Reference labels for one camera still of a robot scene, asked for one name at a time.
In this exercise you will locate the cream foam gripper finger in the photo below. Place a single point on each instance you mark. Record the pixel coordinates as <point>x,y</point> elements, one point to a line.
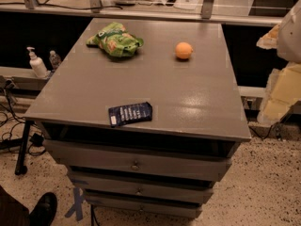
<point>269,40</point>

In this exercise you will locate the green rice chip bag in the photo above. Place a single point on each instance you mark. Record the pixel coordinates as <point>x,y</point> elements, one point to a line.
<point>115,40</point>

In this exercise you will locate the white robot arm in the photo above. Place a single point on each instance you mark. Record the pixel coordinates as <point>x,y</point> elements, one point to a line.
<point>286,36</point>

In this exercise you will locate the orange ball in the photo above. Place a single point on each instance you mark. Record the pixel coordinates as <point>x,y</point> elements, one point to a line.
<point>183,50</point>

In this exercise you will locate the dark blue snack packet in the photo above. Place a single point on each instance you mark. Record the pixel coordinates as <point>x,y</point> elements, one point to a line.
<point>128,114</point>

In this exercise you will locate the grey drawer cabinet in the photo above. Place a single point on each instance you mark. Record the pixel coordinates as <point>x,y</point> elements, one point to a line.
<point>153,132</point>

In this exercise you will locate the top grey drawer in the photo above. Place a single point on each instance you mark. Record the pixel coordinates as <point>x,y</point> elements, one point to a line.
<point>137,161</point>

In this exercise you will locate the grey drawer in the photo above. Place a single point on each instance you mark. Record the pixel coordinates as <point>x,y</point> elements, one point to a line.
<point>106,184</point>
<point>179,209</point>
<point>137,161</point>

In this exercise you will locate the middle grey drawer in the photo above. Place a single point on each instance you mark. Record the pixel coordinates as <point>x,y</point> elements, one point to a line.
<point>106,184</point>

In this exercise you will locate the bottom grey drawer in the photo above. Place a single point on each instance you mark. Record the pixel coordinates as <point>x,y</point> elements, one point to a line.
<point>179,209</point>

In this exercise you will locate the small clear plastic bottle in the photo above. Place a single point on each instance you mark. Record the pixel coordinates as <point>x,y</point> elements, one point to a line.
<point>55,59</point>

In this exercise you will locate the white pump dispenser bottle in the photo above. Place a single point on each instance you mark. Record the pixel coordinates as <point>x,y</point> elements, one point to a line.
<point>37,64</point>

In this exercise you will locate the blue tape mark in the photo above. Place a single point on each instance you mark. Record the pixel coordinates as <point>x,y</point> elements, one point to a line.
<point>77,207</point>

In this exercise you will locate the black table leg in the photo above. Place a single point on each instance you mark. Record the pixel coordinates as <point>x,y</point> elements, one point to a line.
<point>20,166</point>

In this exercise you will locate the black shoe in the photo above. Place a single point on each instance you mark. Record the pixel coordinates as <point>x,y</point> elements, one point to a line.
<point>44,212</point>

